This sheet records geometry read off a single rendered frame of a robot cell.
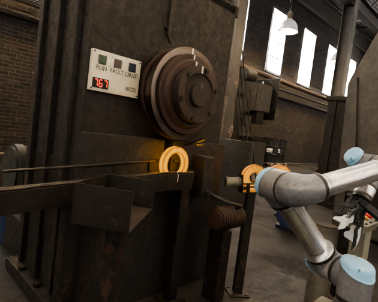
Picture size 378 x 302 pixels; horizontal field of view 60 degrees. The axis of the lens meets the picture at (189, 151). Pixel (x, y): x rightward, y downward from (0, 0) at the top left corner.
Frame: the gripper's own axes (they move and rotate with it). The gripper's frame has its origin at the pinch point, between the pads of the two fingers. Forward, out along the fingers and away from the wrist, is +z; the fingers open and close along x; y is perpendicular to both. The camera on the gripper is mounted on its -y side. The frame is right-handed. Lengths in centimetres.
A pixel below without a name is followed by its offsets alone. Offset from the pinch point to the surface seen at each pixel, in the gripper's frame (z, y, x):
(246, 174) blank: -24, 71, -7
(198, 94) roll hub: -28, 68, 52
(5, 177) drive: 58, 213, 60
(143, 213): 35, 48, 49
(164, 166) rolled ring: 6, 79, 36
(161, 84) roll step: -19, 73, 68
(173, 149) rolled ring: -4, 79, 38
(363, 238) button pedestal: -22, 15, -44
